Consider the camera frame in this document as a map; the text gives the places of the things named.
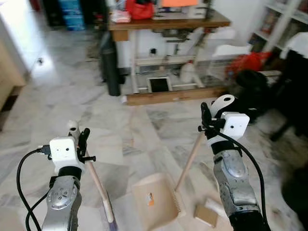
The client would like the wooden work table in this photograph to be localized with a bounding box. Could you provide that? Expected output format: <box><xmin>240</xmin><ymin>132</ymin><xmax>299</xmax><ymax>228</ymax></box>
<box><xmin>108</xmin><ymin>9</ymin><xmax>232</xmax><ymax>95</ymax></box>

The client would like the black table with white cloth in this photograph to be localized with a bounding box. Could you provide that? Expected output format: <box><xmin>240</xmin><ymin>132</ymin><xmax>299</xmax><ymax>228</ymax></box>
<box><xmin>269</xmin><ymin>32</ymin><xmax>308</xmax><ymax>142</ymax></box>

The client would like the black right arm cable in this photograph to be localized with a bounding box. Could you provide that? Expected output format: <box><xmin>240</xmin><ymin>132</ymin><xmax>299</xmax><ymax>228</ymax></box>
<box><xmin>216</xmin><ymin>130</ymin><xmax>269</xmax><ymax>223</ymax></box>

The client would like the light wooden cabinet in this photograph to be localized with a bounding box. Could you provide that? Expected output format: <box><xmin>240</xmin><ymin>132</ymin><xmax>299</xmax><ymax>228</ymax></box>
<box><xmin>0</xmin><ymin>40</ymin><xmax>26</xmax><ymax>131</ymax></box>

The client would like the brown cardboard piece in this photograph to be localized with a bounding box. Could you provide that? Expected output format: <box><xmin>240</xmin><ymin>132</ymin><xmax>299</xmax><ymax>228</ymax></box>
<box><xmin>193</xmin><ymin>204</ymin><xmax>219</xmax><ymax>228</ymax></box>

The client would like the blue box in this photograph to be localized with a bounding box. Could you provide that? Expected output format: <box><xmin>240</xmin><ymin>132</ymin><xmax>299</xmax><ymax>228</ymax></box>
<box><xmin>58</xmin><ymin>0</ymin><xmax>86</xmax><ymax>31</ymax></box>

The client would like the black cylinder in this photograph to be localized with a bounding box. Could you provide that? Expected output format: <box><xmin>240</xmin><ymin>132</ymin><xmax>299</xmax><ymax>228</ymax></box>
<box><xmin>98</xmin><ymin>31</ymin><xmax>122</xmax><ymax>97</ymax></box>

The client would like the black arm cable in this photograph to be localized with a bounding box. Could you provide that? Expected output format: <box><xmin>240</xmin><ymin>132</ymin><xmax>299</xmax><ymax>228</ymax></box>
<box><xmin>216</xmin><ymin>130</ymin><xmax>269</xmax><ymax>223</ymax></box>
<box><xmin>16</xmin><ymin>146</ymin><xmax>52</xmax><ymax>231</ymax></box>

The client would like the pink packet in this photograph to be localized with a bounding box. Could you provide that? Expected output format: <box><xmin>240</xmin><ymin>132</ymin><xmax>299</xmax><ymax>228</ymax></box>
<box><xmin>110</xmin><ymin>10</ymin><xmax>132</xmax><ymax>24</ymax></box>

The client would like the white plastic bottle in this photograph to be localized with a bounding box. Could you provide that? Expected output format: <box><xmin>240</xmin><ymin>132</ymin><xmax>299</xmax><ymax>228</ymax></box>
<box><xmin>180</xmin><ymin>60</ymin><xmax>196</xmax><ymax>84</ymax></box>

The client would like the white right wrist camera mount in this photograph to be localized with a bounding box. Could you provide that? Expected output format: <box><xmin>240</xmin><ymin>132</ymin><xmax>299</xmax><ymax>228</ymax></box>
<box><xmin>208</xmin><ymin>112</ymin><xmax>251</xmax><ymax>151</ymax></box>

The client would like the wooden floor plank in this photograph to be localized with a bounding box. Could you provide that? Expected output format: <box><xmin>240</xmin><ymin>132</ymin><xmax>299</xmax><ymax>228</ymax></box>
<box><xmin>122</xmin><ymin>87</ymin><xmax>228</xmax><ymax>106</ymax></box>

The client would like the beige long-handled dustpan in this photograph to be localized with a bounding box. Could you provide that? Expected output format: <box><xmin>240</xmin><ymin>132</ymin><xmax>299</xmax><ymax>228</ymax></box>
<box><xmin>131</xmin><ymin>94</ymin><xmax>236</xmax><ymax>231</ymax></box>

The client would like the white wire chair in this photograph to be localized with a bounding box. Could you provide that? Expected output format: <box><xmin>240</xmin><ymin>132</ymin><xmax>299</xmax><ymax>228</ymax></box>
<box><xmin>206</xmin><ymin>42</ymin><xmax>252</xmax><ymax>81</ymax></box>

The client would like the round black bag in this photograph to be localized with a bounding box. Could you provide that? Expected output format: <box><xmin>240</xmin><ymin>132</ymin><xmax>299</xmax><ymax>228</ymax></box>
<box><xmin>281</xmin><ymin>167</ymin><xmax>308</xmax><ymax>228</ymax></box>

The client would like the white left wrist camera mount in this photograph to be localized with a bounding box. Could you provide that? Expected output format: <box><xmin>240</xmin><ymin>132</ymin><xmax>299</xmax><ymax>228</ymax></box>
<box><xmin>49</xmin><ymin>137</ymin><xmax>79</xmax><ymax>170</ymax></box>

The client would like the orange sheet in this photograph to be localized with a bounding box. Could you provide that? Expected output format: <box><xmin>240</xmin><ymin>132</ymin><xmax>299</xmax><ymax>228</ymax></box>
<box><xmin>161</xmin><ymin>0</ymin><xmax>199</xmax><ymax>8</ymax></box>

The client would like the white shelf unit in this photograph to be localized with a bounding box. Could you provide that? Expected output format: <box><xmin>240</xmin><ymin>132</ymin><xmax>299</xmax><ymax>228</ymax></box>
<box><xmin>249</xmin><ymin>0</ymin><xmax>308</xmax><ymax>54</ymax></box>

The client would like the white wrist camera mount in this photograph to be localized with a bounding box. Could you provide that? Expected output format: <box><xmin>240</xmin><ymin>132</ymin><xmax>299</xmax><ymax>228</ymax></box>
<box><xmin>49</xmin><ymin>137</ymin><xmax>79</xmax><ymax>170</ymax></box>
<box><xmin>208</xmin><ymin>112</ymin><xmax>251</xmax><ymax>151</ymax></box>

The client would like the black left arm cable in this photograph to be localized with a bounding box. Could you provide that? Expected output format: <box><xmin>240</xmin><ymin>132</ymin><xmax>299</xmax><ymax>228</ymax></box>
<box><xmin>16</xmin><ymin>146</ymin><xmax>52</xmax><ymax>231</ymax></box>

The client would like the red bag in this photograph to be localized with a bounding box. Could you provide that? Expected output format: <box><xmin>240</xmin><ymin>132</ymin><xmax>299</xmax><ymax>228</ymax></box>
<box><xmin>126</xmin><ymin>0</ymin><xmax>155</xmax><ymax>20</ymax></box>

